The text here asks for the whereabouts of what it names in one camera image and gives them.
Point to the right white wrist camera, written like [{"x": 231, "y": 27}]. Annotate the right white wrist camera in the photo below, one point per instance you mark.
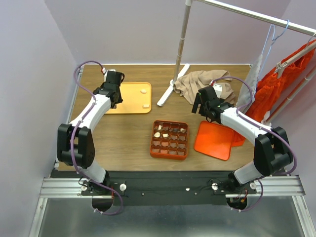
[{"x": 218, "y": 90}]

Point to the light orange tray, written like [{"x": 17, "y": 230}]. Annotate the light orange tray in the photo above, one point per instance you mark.
[{"x": 133, "y": 99}]

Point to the grey garment on hanger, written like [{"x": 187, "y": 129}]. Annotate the grey garment on hanger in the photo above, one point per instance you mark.
[{"x": 247, "y": 92}]

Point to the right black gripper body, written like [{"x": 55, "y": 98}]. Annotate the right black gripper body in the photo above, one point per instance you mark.
[{"x": 203, "y": 110}]

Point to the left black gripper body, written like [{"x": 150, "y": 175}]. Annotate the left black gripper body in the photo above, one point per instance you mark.
[{"x": 120, "y": 98}]

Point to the beige crumpled cloth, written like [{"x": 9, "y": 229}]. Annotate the beige crumpled cloth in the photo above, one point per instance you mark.
[{"x": 188, "y": 85}]

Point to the orange compartment box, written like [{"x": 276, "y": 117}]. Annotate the orange compartment box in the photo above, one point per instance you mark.
[{"x": 175, "y": 146}]

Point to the light rectangular chocolate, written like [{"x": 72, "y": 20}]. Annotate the light rectangular chocolate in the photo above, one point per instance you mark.
[{"x": 146, "y": 106}]

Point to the wooden clothes hanger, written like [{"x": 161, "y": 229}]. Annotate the wooden clothes hanger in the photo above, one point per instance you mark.
[{"x": 281, "y": 66}]

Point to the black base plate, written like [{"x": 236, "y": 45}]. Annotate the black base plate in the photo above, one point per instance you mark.
[{"x": 139, "y": 188}]

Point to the orange box lid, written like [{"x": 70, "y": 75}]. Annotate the orange box lid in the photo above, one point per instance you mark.
[{"x": 214, "y": 140}]

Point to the white clothes rack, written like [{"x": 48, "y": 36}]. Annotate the white clothes rack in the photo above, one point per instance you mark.
[{"x": 233, "y": 32}]

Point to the blue wire hanger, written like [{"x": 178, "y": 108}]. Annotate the blue wire hanger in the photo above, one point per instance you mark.
[{"x": 272, "y": 38}]

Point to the aluminium rail frame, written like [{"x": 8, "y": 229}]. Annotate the aluminium rail frame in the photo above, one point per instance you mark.
[{"x": 122, "y": 147}]

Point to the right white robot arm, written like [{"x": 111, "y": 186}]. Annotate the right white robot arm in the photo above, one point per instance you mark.
[{"x": 272, "y": 151}]

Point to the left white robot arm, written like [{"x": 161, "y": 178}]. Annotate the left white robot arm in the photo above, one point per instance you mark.
[{"x": 75, "y": 146}]

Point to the orange garment on hanger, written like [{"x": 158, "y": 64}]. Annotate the orange garment on hanger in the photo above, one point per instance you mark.
[{"x": 270, "y": 87}]

